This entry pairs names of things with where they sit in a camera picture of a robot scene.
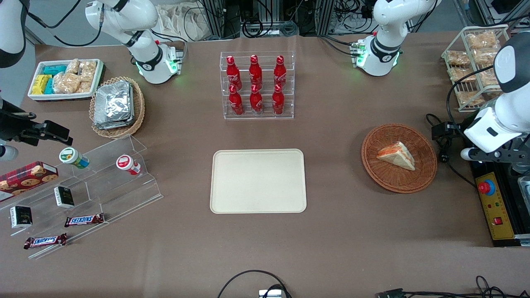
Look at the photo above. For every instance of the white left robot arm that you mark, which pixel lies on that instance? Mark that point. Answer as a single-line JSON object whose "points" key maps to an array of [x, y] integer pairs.
{"points": [[379, 58]]}

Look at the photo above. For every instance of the clear acrylic tiered stand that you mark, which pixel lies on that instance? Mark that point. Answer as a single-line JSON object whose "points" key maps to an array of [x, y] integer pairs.
{"points": [[120, 194]]}

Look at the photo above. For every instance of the clear acrylic bottle rack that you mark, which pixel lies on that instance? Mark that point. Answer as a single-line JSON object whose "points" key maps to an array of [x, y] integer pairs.
{"points": [[256, 116]]}

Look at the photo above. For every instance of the red emergency stop button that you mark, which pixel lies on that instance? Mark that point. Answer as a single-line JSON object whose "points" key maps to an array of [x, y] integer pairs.
{"points": [[486, 187]]}

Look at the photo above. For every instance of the white cloth bag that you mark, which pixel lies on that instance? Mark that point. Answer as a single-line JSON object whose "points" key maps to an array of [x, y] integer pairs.
{"points": [[182, 20]]}

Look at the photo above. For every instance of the oval wicker basket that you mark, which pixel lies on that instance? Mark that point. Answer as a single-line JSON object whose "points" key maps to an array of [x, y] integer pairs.
{"points": [[138, 109]]}

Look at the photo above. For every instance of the stack of foil packs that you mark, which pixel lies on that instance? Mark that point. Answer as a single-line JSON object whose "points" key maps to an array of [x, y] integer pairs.
{"points": [[114, 105]]}

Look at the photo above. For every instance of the round brown wicker basket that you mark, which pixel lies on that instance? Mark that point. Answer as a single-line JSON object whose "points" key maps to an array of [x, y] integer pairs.
{"points": [[399, 182]]}

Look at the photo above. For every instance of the red tartan cookie box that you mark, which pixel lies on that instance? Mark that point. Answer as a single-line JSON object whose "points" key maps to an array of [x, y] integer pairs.
{"points": [[25, 178]]}

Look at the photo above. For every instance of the triangular sandwich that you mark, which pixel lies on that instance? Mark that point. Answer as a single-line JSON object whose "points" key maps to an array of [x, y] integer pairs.
{"points": [[396, 155]]}

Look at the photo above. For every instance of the Snickers chocolate bar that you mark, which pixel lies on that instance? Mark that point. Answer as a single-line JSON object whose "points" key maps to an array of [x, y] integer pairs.
{"points": [[84, 220], [44, 241]]}

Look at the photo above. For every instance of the steel food pan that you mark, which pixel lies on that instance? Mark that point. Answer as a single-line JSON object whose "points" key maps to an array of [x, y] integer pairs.
{"points": [[525, 198]]}

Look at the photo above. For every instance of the white rectangular snack bin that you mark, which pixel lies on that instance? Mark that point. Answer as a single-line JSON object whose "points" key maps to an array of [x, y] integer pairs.
{"points": [[62, 96]]}

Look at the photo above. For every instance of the clear-wrapped rice cracker pack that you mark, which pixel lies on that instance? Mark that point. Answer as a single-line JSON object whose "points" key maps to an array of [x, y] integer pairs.
{"points": [[73, 66], [85, 87], [66, 82], [88, 70]]}

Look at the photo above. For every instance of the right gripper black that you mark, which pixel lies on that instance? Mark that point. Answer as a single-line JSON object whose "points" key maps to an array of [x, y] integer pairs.
{"points": [[12, 126]]}

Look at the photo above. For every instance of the red cola bottle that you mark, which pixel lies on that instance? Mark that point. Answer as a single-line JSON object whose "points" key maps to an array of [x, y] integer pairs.
{"points": [[278, 102], [255, 69], [280, 70], [236, 102], [232, 70], [256, 102]]}

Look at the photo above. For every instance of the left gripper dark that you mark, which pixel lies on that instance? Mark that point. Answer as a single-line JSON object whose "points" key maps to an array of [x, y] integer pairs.
{"points": [[467, 124]]}

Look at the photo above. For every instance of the small silver device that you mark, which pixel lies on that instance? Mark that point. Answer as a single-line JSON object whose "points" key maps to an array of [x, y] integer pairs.
{"points": [[271, 294]]}

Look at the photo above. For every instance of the bagged fried snack pack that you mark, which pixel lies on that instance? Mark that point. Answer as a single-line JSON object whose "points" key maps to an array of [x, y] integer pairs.
{"points": [[481, 39], [484, 57], [458, 58], [469, 98], [488, 78], [461, 74]]}

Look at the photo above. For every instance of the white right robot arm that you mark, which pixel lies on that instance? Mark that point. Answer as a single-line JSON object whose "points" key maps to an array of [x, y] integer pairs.
{"points": [[153, 62]]}

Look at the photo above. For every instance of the teal snack packet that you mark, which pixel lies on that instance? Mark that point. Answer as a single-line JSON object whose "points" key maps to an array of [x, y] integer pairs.
{"points": [[49, 87], [54, 69]]}

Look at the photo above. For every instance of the small black carton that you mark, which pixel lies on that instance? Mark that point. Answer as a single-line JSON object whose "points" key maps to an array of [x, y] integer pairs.
{"points": [[20, 217], [64, 197]]}

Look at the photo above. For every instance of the red-lid yogurt cup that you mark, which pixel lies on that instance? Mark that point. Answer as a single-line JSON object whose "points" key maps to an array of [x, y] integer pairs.
{"points": [[126, 163]]}

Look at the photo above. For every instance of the yellow control panel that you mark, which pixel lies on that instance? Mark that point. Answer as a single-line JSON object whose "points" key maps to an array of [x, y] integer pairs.
{"points": [[499, 207]]}

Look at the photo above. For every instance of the yellow snack packet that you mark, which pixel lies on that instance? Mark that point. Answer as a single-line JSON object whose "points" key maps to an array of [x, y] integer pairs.
{"points": [[40, 84]]}

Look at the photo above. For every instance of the beige rectangular tray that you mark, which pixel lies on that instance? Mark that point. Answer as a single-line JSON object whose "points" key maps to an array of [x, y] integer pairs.
{"points": [[258, 181]]}

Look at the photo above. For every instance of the black metal machine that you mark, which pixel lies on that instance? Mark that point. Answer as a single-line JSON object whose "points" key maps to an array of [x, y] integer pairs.
{"points": [[521, 231]]}

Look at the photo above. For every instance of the green-lid yogurt cup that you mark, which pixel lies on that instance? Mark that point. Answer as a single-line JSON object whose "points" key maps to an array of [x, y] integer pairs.
{"points": [[71, 156]]}

